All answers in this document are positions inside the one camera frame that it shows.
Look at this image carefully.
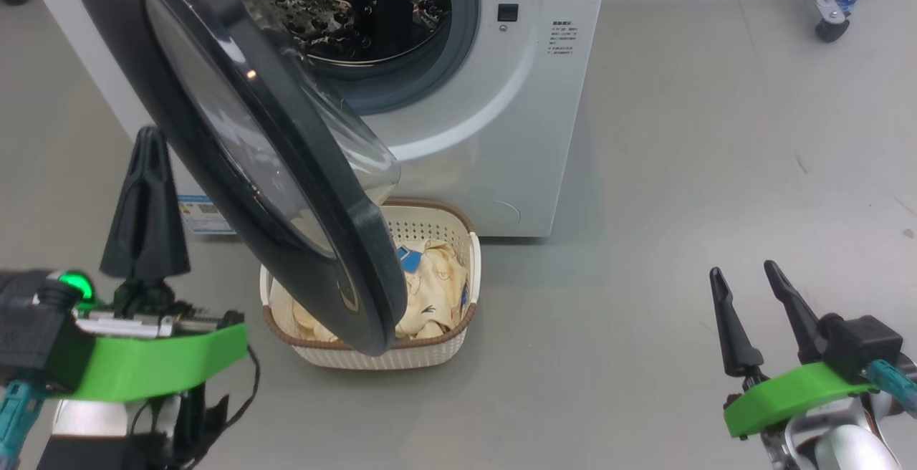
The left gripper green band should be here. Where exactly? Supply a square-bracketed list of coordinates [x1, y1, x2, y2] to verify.
[64, 126, 249, 403]

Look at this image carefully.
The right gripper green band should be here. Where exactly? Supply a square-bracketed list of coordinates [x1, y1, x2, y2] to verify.
[709, 260, 879, 441]

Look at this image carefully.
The dark round glass washer door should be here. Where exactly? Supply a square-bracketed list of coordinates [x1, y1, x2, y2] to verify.
[61, 0, 408, 358]

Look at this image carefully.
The cream garment with blue patch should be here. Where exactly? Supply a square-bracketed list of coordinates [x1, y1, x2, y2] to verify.
[390, 239, 471, 342]

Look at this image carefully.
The stainless steel washing machine drum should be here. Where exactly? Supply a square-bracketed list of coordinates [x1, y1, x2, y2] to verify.
[208, 0, 453, 64]

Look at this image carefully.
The white front-load washing machine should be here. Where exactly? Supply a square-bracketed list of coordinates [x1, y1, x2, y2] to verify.
[14, 0, 611, 238]

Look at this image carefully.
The blue white energy label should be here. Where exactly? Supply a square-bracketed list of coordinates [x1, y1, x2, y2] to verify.
[178, 194, 237, 236]

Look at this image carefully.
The cream perforated laundry basket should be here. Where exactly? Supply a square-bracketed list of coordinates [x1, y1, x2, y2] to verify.
[260, 198, 482, 370]

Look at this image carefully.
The round white filter cap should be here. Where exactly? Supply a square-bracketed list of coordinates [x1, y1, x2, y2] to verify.
[481, 200, 522, 229]

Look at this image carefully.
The teal right camera cable plug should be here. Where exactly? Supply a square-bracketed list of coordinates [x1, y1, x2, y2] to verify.
[867, 359, 917, 417]

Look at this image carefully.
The teal camera cable plug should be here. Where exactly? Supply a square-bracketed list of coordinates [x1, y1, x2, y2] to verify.
[0, 377, 44, 465]
[867, 359, 917, 417]

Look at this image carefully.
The thin black left gripper cable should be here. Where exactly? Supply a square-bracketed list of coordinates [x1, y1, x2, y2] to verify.
[179, 345, 262, 456]

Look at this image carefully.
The teal left camera cable plug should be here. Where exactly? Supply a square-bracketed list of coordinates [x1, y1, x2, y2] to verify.
[0, 377, 44, 465]

